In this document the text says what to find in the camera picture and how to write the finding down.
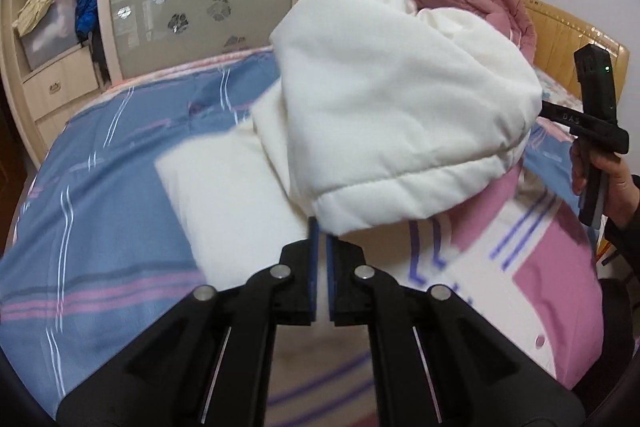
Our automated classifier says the floral bed sheet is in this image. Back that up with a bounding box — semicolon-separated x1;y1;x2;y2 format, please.
532;67;586;142

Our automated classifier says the blue garment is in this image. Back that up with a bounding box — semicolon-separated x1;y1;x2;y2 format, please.
75;0;98;42

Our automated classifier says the wooden headboard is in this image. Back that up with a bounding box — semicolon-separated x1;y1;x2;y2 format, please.
517;0;631;128

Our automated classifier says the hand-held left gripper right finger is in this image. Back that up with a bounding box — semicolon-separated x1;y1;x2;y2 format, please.
327;237;586;427

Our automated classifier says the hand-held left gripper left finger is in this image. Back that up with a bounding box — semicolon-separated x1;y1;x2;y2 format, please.
56;217;321;427

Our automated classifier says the clear plastic storage box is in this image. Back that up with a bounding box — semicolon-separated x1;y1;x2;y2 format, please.
20;0;86;70

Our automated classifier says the pink and white hooded jacket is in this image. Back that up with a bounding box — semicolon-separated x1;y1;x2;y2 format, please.
155;0;608;427

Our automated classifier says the person's right hand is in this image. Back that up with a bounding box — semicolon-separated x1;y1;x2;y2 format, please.
571;141;637;230

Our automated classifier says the person's right forearm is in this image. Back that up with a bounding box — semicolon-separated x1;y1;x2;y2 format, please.
602;174;640;260

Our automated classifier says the pale yellow cloth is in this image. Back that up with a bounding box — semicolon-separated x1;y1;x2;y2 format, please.
12;0;58;35

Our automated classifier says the beige wardrobe drawer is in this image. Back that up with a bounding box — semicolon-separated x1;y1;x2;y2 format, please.
35;94;108;148
22;42;101;110

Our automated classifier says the blue striped bed sheet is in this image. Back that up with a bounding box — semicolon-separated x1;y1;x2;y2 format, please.
0;49;601;418

